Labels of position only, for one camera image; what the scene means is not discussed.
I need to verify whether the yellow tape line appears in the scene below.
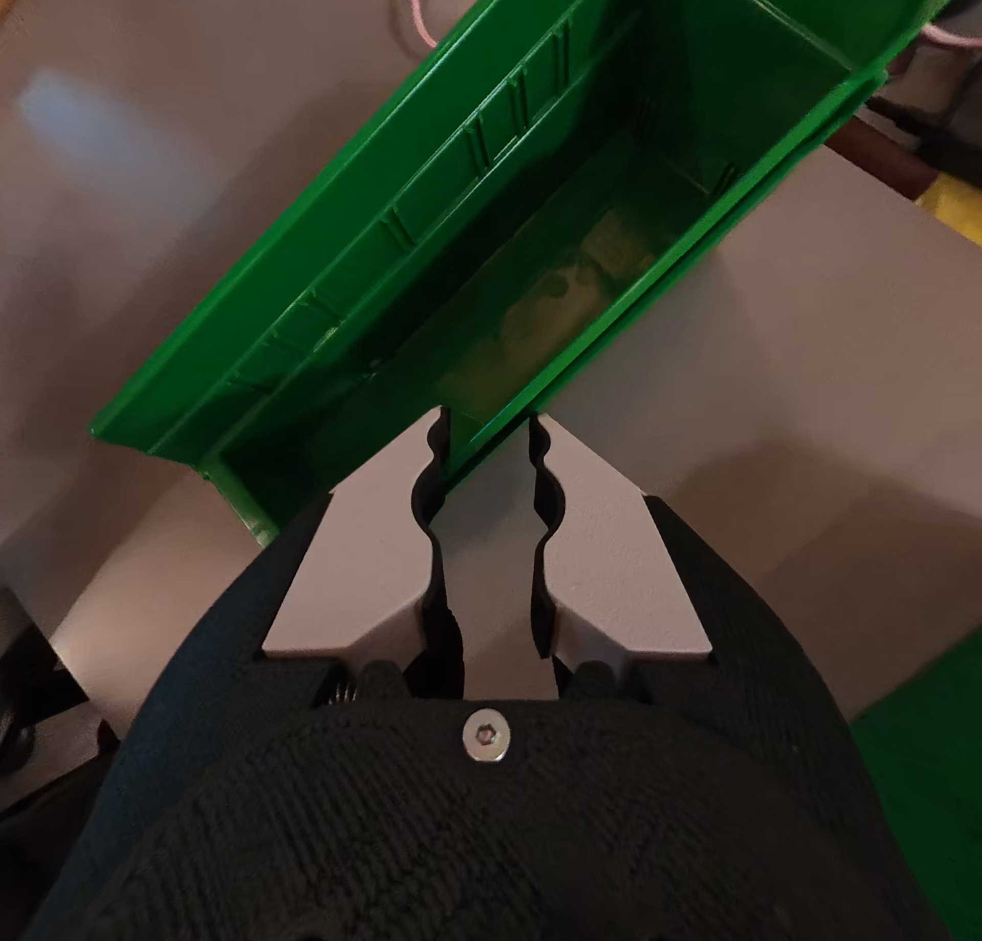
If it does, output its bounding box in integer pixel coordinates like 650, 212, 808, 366
917, 172, 982, 245

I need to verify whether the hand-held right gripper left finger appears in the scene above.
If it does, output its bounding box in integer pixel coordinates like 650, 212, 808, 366
261, 406, 466, 702

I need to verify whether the green plastic bin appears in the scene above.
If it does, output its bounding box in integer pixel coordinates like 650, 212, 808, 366
201, 66, 895, 549
850, 638, 982, 941
88, 0, 966, 547

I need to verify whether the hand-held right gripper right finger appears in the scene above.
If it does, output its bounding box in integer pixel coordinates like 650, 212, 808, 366
528, 412, 712, 700

